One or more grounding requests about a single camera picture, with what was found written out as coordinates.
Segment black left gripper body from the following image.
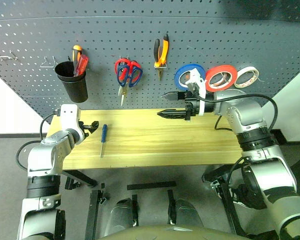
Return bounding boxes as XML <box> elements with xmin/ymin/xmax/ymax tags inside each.
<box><xmin>77</xmin><ymin>121</ymin><xmax>92</xmax><ymax>137</ymax></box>

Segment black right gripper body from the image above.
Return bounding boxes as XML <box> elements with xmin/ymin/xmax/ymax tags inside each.
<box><xmin>184</xmin><ymin>91</ymin><xmax>204</xmax><ymax>122</ymax></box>

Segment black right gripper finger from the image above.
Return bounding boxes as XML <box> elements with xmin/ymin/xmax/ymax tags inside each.
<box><xmin>160</xmin><ymin>91</ymin><xmax>187</xmax><ymax>101</ymax></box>
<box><xmin>156</xmin><ymin>108</ymin><xmax>188</xmax><ymax>120</ymax></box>

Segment blue tape roll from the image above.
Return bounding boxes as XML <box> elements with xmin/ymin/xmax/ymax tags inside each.
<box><xmin>174</xmin><ymin>63</ymin><xmax>207</xmax><ymax>91</ymax></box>

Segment blue handled scissors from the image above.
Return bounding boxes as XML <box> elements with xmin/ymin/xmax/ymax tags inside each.
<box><xmin>116</xmin><ymin>63</ymin><xmax>144</xmax><ymax>107</ymax></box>

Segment orange black needle-nose pliers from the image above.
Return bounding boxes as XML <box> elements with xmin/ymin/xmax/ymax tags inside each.
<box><xmin>153</xmin><ymin>33</ymin><xmax>170</xmax><ymax>81</ymax></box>

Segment dark grey metal pegboard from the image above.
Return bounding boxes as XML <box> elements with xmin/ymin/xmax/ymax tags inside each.
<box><xmin>0</xmin><ymin>0</ymin><xmax>300</xmax><ymax>126</ymax></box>

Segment black plastic cup holder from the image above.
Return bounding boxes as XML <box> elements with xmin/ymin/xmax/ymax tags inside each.
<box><xmin>54</xmin><ymin>61</ymin><xmax>89</xmax><ymax>103</ymax></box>

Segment red tape roll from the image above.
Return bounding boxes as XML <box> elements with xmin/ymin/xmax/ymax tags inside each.
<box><xmin>204</xmin><ymin>64</ymin><xmax>238</xmax><ymax>92</ymax></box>

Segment white tape roll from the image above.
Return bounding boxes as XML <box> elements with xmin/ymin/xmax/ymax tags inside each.
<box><xmin>233</xmin><ymin>66</ymin><xmax>260</xmax><ymax>89</ymax></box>

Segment grey rounded foot cover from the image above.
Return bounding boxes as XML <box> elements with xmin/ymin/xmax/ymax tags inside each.
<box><xmin>168</xmin><ymin>198</ymin><xmax>203</xmax><ymax>228</ymax></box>
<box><xmin>109</xmin><ymin>198</ymin><xmax>138</xmax><ymax>237</ymax></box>

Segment double prong metal hook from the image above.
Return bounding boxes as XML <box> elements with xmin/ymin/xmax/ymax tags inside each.
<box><xmin>0</xmin><ymin>50</ymin><xmax>20</xmax><ymax>62</ymax></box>

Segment dark olive rounded body shell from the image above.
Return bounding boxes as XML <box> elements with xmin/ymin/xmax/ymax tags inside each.
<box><xmin>97</xmin><ymin>223</ymin><xmax>253</xmax><ymax>240</ymax></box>

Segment blue handled screwdriver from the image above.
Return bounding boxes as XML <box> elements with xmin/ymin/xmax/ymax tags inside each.
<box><xmin>99</xmin><ymin>124</ymin><xmax>108</xmax><ymax>159</ymax></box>

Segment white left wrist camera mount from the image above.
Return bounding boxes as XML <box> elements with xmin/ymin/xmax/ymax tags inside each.
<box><xmin>59</xmin><ymin>104</ymin><xmax>81</xmax><ymax>133</ymax></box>

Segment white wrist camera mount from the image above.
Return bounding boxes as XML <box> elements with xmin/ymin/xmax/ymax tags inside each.
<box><xmin>184</xmin><ymin>67</ymin><xmax>207</xmax><ymax>117</ymax></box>
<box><xmin>59</xmin><ymin>104</ymin><xmax>81</xmax><ymax>133</ymax></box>

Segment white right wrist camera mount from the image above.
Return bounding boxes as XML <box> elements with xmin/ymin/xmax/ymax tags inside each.
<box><xmin>184</xmin><ymin>67</ymin><xmax>207</xmax><ymax>117</ymax></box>

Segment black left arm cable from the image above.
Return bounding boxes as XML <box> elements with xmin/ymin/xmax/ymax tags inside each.
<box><xmin>16</xmin><ymin>113</ymin><xmax>62</xmax><ymax>173</ymax></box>

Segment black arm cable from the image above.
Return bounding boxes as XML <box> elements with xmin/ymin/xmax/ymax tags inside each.
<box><xmin>199</xmin><ymin>93</ymin><xmax>278</xmax><ymax>132</ymax></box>
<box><xmin>16</xmin><ymin>113</ymin><xmax>62</xmax><ymax>173</ymax></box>

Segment black metal table frame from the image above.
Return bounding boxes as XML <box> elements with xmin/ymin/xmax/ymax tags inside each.
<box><xmin>61</xmin><ymin>163</ymin><xmax>248</xmax><ymax>240</ymax></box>

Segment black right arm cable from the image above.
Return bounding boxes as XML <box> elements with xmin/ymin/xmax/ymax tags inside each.
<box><xmin>199</xmin><ymin>93</ymin><xmax>278</xmax><ymax>132</ymax></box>

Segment red handled screwdriver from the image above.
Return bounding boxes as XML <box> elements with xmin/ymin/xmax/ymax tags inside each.
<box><xmin>73</xmin><ymin>54</ymin><xmax>90</xmax><ymax>77</ymax></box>

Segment red handled scissors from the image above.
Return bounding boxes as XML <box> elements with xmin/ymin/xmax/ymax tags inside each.
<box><xmin>114</xmin><ymin>57</ymin><xmax>143</xmax><ymax>106</ymax></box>

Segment orange black handled screwdriver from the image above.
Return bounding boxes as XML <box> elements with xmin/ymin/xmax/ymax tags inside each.
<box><xmin>71</xmin><ymin>44</ymin><xmax>83</xmax><ymax>67</ymax></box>

